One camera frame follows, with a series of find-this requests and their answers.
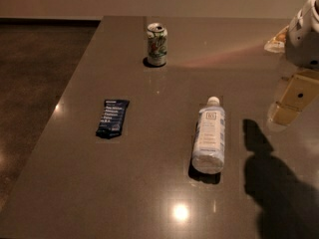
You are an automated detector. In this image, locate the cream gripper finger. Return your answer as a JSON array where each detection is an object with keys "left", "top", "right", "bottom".
[
  {"left": 264, "top": 27, "right": 288, "bottom": 54},
  {"left": 267, "top": 70, "right": 319, "bottom": 131}
]

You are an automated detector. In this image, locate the clear plastic water bottle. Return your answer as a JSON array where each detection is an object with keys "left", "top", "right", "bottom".
[{"left": 191, "top": 97, "right": 225, "bottom": 174}]

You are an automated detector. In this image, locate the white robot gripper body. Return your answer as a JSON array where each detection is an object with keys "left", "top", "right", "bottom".
[{"left": 285, "top": 0, "right": 319, "bottom": 70}]

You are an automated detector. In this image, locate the white green soda can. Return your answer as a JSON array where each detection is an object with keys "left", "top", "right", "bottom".
[{"left": 147, "top": 23, "right": 167, "bottom": 67}]

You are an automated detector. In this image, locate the dark blue snack bar wrapper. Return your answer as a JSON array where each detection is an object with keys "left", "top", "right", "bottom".
[{"left": 96, "top": 100, "right": 130, "bottom": 139}]

